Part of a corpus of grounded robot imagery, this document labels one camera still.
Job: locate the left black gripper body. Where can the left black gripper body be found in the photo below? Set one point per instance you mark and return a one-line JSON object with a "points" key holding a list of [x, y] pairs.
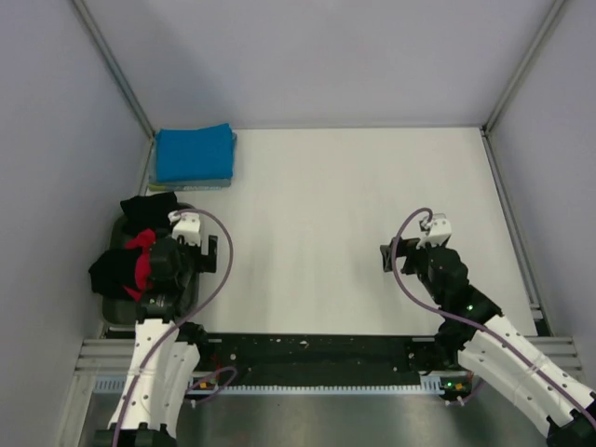
{"points": [[193, 260]]}

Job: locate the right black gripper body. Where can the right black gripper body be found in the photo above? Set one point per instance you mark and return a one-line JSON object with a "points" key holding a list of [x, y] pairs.
{"points": [[416, 259]]}

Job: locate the red t shirt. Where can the red t shirt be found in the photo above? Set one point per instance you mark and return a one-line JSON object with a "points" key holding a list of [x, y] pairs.
{"points": [[143, 242]]}

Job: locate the black t shirt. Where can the black t shirt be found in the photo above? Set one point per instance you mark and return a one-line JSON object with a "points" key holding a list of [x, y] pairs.
{"points": [[114, 269]]}

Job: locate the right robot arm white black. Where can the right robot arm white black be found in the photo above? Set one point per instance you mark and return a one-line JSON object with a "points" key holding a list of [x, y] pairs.
{"points": [[477, 336]]}

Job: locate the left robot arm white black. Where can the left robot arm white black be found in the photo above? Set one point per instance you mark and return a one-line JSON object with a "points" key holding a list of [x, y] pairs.
{"points": [[166, 349]]}

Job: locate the dark green tray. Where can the dark green tray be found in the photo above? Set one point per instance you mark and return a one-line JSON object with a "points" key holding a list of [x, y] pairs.
{"points": [[170, 299]]}

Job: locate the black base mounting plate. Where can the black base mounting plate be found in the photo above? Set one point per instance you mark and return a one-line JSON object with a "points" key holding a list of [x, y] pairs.
{"points": [[265, 359]]}

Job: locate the folded blue t shirt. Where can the folded blue t shirt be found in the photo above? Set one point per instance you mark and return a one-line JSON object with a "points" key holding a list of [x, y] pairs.
{"points": [[194, 153]]}

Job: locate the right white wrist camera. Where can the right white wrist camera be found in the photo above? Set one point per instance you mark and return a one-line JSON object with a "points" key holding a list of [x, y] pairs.
{"points": [[436, 230]]}

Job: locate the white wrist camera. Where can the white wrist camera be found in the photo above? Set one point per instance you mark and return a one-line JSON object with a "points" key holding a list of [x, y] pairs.
{"points": [[436, 230], [186, 227]]}

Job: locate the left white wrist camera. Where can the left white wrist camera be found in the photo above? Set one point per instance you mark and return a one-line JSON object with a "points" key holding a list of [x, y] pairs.
{"points": [[186, 227]]}

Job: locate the aluminium frame rail front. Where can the aluminium frame rail front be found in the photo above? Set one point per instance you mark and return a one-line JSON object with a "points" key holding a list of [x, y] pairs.
{"points": [[95, 352]]}

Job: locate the right aluminium corner post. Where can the right aluminium corner post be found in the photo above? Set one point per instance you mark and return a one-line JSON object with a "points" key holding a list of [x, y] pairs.
{"points": [[544, 32]]}

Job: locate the aluminium corner post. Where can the aluminium corner post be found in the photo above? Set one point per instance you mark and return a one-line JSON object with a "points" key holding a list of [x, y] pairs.
{"points": [[99, 41], [544, 32]]}

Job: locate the grey slotted cable duct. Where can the grey slotted cable duct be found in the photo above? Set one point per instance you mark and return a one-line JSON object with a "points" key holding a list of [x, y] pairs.
{"points": [[429, 385]]}

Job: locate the left aluminium corner post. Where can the left aluminium corner post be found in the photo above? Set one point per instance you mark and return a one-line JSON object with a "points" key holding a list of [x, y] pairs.
{"points": [[99, 41]]}

